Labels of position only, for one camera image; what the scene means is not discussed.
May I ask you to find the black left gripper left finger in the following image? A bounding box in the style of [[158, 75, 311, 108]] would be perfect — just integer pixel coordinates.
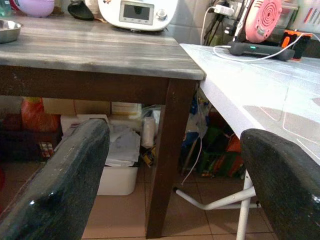
[[0, 118, 111, 240]]

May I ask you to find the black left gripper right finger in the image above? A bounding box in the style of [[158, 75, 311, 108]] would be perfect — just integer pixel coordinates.
[[240, 128, 320, 240]]

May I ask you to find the white plastic storage bin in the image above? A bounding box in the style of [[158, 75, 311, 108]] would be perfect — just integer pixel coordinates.
[[96, 165, 139, 197]]

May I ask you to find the green and orange bag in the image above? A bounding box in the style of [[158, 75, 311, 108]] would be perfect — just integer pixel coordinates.
[[197, 112, 245, 179]]

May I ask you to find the stack of white papers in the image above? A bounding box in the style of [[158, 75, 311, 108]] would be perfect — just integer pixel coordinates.
[[104, 124, 142, 168]]

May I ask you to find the orange plastic bag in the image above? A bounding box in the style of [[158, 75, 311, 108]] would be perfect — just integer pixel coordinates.
[[20, 97, 61, 133]]

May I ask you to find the cardboard box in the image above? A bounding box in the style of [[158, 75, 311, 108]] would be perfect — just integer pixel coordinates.
[[42, 97, 112, 116]]

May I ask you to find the white folding table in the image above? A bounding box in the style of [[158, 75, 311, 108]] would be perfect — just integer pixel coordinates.
[[174, 43, 320, 240]]

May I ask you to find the white paper roll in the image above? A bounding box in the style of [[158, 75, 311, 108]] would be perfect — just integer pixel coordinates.
[[141, 116, 157, 149]]

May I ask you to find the dark grey charging device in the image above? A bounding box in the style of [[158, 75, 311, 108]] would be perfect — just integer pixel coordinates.
[[227, 41, 296, 62]]

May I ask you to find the dark wooden table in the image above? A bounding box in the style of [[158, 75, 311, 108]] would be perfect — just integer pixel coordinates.
[[0, 14, 207, 239]]

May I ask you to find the orange and black tool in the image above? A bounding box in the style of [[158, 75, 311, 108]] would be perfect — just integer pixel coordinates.
[[280, 29, 313, 61]]

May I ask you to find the pink round fan heater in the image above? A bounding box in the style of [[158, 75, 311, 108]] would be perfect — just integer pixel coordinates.
[[244, 0, 283, 44]]

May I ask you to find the steel bowl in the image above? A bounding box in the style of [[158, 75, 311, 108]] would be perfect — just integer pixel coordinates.
[[0, 19, 24, 44]]

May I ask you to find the black spoon rest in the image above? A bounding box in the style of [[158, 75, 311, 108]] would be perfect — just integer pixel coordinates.
[[67, 0, 95, 22]]

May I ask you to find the purple plastic bowl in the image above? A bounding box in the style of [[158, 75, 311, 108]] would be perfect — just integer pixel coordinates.
[[15, 0, 56, 18]]

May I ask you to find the white power adapter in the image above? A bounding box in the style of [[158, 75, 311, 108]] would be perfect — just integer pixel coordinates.
[[214, 4, 235, 17]]

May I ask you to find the white kitchen machine with display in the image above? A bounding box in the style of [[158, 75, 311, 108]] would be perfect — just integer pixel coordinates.
[[97, 0, 179, 32]]

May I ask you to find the white hanging cord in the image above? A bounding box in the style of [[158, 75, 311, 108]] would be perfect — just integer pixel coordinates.
[[180, 94, 204, 185]]

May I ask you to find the white charging cable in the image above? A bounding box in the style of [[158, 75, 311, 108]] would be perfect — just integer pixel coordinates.
[[200, 6, 320, 63]]

